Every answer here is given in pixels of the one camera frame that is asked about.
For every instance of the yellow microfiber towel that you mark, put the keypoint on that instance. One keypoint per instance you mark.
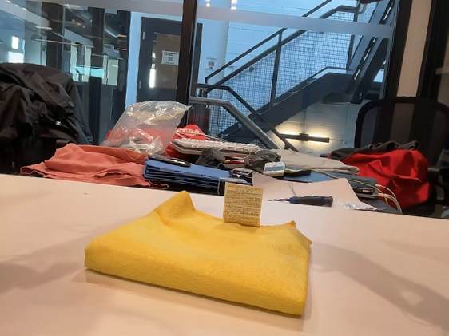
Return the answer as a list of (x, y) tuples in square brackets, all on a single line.
[(198, 261)]

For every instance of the small red tool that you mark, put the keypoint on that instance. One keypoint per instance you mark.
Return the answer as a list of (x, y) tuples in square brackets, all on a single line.
[(235, 162)]

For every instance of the small black box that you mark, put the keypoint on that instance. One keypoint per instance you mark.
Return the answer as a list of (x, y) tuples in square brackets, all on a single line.
[(221, 186)]

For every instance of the dark crumpled plastic bag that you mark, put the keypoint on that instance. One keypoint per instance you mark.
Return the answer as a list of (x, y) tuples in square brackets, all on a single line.
[(209, 156), (266, 155)]

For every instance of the white keyboard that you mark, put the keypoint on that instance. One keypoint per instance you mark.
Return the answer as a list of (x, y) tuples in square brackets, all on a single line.
[(210, 147)]

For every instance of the blue folder case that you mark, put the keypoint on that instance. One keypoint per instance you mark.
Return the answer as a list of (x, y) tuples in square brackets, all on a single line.
[(183, 173)]

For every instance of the red printed shirt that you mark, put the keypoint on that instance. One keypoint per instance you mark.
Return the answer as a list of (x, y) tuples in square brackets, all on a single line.
[(190, 132)]

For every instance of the white keypad phone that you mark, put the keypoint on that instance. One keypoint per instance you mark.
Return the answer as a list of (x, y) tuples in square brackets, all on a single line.
[(274, 168)]

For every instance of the black silver keypad phone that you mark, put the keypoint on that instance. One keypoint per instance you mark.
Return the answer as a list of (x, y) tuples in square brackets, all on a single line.
[(169, 160)]

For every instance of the beige folded cloth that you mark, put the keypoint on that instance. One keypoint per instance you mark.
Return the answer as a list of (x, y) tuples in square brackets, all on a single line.
[(309, 160)]

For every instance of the clear plastic bag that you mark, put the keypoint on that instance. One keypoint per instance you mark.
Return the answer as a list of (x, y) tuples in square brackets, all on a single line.
[(149, 124)]

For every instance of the blue black screwdriver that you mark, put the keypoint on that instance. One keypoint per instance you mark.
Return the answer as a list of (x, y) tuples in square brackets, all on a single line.
[(313, 199)]

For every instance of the black framed door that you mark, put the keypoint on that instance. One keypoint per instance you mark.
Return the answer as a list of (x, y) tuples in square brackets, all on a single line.
[(144, 67)]

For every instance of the black laptop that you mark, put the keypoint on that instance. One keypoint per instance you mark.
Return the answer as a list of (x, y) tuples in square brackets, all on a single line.
[(359, 187)]

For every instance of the small bag of screws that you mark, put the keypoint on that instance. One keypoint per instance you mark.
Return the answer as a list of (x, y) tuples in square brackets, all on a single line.
[(355, 206)]

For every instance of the salmon orange shirt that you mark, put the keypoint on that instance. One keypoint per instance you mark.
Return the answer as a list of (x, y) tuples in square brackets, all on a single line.
[(88, 163)]

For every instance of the black desk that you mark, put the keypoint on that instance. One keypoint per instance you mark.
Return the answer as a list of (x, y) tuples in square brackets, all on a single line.
[(383, 208)]

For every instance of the red bag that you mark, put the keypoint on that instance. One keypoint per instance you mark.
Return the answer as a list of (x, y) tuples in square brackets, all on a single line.
[(393, 169)]

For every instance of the black metal staircase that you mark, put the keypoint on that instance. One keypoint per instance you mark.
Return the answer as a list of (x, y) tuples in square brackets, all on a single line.
[(371, 51)]

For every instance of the black mesh office chair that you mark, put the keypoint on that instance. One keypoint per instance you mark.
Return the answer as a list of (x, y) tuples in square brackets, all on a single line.
[(406, 119)]

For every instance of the black jacket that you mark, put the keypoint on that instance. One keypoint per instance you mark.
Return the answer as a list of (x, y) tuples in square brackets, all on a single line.
[(22, 106)]

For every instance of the wall light bar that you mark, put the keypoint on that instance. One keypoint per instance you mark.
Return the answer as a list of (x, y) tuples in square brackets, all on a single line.
[(304, 137)]

